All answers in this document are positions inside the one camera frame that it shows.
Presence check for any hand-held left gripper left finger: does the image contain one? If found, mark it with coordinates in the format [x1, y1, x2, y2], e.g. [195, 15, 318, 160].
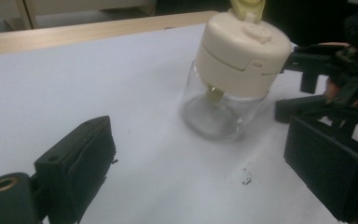
[34, 115, 117, 224]

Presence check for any glass jar with cream lid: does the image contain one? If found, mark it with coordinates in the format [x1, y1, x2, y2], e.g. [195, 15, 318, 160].
[180, 0, 294, 142]

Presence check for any light wooden strip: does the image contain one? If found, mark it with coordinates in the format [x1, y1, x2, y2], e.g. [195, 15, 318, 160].
[14, 0, 41, 30]

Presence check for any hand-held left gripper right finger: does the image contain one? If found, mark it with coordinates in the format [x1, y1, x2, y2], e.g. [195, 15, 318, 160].
[282, 116, 358, 224]

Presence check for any wooden table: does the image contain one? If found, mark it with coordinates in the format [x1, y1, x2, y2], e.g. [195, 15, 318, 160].
[0, 10, 219, 58]

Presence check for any white board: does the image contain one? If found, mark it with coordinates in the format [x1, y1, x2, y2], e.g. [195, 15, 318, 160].
[0, 22, 358, 224]

